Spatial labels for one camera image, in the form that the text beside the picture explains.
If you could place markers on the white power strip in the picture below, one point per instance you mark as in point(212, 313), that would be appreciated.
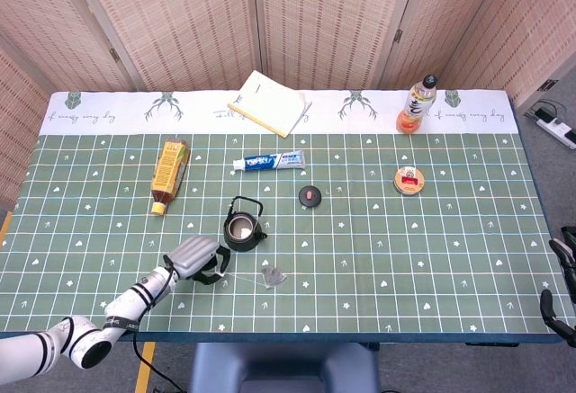
point(560, 130)

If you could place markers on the round tin red label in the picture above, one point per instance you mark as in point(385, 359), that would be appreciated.
point(408, 181)

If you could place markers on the blue white toothpaste tube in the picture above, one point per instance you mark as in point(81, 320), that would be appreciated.
point(270, 161)

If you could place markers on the left black grey robot hand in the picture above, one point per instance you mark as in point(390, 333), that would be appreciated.
point(195, 256)

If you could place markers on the green grid tablecloth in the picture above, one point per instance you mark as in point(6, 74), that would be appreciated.
point(405, 253)

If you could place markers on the black cast iron teapot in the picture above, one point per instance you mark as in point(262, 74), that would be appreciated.
point(234, 240)

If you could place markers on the yellow label tea bottle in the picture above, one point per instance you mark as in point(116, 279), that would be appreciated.
point(168, 172)

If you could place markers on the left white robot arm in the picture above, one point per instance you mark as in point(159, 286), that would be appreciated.
point(128, 301)

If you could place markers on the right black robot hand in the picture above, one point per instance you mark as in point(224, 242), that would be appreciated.
point(570, 267)

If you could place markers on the woven folding screen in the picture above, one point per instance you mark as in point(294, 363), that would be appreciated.
point(193, 20)

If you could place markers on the orange juice bottle black cap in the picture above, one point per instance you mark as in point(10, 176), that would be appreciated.
point(414, 109)

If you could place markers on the yellow white notebook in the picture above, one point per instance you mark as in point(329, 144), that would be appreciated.
point(270, 103)

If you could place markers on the blue grey chair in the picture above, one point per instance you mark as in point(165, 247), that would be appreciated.
point(288, 366)

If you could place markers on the black teapot lid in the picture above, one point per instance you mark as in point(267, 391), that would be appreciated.
point(310, 196)

